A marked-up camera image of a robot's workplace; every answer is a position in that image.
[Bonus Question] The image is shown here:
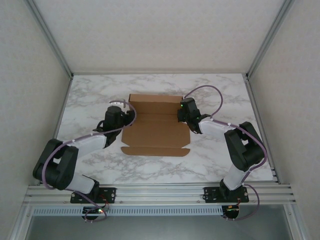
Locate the aluminium frame leg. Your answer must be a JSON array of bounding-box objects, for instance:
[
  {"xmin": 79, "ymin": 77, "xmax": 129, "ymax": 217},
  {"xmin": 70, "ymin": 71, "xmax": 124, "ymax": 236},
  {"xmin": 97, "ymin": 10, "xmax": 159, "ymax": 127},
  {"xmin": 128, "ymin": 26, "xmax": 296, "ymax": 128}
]
[
  {"xmin": 8, "ymin": 203, "xmax": 35, "ymax": 240},
  {"xmin": 283, "ymin": 203, "xmax": 308, "ymax": 240}
]

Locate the aluminium table side rail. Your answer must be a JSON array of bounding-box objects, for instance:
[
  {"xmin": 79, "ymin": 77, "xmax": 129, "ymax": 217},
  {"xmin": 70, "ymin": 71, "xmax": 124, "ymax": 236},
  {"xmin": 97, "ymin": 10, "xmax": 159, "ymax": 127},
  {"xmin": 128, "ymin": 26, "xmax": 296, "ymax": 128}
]
[
  {"xmin": 243, "ymin": 74, "xmax": 280, "ymax": 184},
  {"xmin": 48, "ymin": 74, "xmax": 74, "ymax": 151}
]

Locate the brown cardboard box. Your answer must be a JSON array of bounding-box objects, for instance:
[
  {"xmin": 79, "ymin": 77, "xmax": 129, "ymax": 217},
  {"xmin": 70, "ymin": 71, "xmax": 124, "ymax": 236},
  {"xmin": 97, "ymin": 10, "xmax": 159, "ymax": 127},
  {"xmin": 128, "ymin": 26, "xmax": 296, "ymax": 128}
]
[{"xmin": 120, "ymin": 93, "xmax": 191, "ymax": 158}]

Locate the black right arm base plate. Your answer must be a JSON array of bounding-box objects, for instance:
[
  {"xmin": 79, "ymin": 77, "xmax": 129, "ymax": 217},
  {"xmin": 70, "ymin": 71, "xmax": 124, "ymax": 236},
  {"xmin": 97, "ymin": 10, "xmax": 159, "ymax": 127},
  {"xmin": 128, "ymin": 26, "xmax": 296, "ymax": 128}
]
[{"xmin": 203, "ymin": 186, "xmax": 250, "ymax": 204}]

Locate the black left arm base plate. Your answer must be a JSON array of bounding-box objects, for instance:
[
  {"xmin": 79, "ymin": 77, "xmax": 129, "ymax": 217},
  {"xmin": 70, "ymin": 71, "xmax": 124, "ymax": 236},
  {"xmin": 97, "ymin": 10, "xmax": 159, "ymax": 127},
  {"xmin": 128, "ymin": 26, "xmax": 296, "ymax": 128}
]
[{"xmin": 69, "ymin": 186, "xmax": 118, "ymax": 204}]

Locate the aluminium mounting rail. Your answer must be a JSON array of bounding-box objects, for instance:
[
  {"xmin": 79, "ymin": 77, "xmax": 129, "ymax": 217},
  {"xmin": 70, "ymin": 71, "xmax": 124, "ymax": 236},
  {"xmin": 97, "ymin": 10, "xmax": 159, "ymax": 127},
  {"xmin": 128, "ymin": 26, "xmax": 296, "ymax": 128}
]
[{"xmin": 23, "ymin": 183, "xmax": 297, "ymax": 206}]

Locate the grey slotted cable duct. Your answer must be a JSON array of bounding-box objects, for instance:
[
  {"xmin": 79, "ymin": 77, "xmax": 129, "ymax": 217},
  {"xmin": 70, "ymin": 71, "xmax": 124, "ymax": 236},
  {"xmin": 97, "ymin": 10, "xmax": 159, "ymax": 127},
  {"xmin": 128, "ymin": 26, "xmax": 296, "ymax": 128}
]
[{"xmin": 32, "ymin": 206, "xmax": 223, "ymax": 216}]

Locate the aluminium frame post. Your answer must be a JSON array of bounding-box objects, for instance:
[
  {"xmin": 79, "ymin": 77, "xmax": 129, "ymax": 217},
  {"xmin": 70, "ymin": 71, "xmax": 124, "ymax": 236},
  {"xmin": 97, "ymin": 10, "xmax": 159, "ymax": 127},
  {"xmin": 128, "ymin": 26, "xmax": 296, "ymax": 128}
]
[
  {"xmin": 245, "ymin": 0, "xmax": 298, "ymax": 80},
  {"xmin": 23, "ymin": 0, "xmax": 74, "ymax": 79}
]

